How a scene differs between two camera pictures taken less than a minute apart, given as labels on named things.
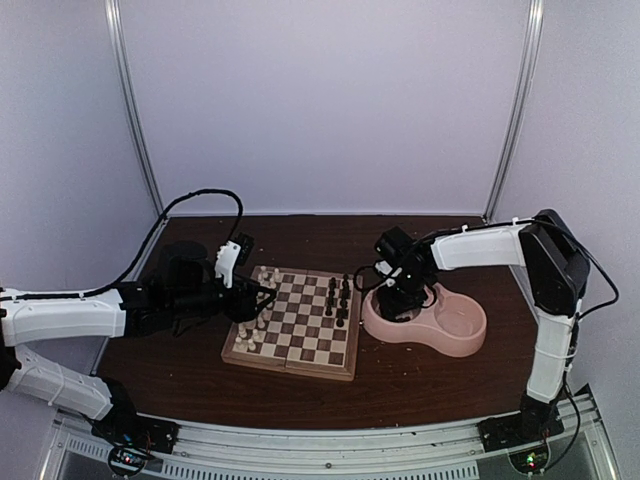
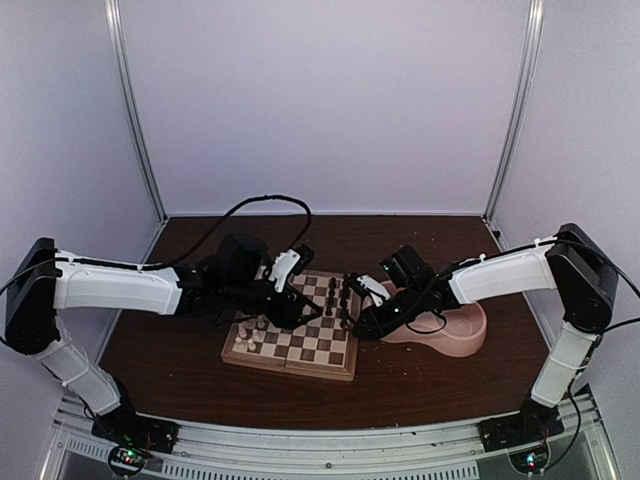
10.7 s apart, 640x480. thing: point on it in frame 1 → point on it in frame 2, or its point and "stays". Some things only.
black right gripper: x=393 y=307 → x=378 y=325
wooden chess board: x=310 y=326 stays
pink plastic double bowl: x=452 y=324 stays
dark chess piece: x=331 y=292 stays
